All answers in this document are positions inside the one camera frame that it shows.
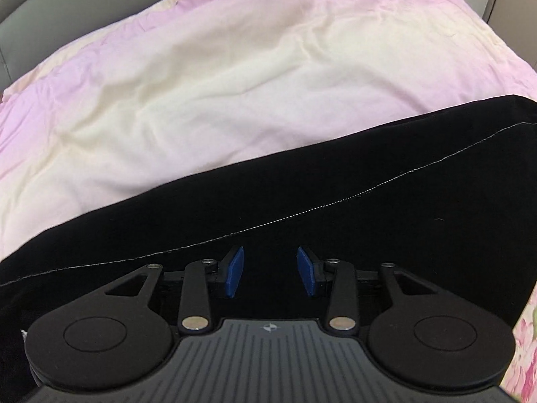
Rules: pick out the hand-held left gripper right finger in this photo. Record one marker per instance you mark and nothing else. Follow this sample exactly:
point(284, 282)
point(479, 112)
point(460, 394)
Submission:
point(306, 272)

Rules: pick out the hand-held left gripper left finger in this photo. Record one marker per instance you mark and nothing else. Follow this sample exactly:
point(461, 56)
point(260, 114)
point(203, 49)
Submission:
point(235, 272)

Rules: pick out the black pants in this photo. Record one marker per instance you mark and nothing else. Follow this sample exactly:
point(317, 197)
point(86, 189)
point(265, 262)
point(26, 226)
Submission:
point(293, 201)

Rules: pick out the pink and cream duvet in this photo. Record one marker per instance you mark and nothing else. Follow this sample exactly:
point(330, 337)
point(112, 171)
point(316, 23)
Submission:
point(235, 79)

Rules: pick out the floral bed sheet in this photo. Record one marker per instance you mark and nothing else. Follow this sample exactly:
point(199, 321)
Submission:
point(523, 352)

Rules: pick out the grey padded headboard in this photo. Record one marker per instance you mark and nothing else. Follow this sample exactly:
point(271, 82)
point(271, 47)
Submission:
point(54, 4)

